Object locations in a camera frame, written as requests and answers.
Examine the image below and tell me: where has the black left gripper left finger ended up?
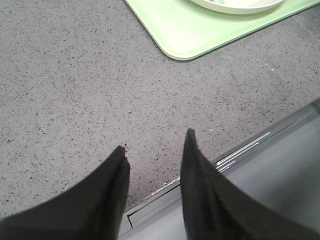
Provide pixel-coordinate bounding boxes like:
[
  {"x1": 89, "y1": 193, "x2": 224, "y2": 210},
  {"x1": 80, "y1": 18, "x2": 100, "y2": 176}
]
[{"x1": 0, "y1": 146, "x2": 130, "y2": 240}]

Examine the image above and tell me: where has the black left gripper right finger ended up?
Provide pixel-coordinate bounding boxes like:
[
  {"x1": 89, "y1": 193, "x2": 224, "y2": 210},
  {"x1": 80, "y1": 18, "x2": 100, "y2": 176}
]
[{"x1": 180, "y1": 128, "x2": 320, "y2": 240}]

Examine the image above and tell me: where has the white round plate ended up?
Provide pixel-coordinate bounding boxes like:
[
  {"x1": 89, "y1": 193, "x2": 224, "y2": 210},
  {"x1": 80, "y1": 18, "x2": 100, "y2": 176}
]
[{"x1": 192, "y1": 0, "x2": 283, "y2": 15}]

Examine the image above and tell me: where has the light green serving tray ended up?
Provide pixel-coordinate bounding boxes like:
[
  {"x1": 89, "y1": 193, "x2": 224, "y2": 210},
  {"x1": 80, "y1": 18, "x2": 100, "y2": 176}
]
[{"x1": 126, "y1": 0, "x2": 320, "y2": 61}]

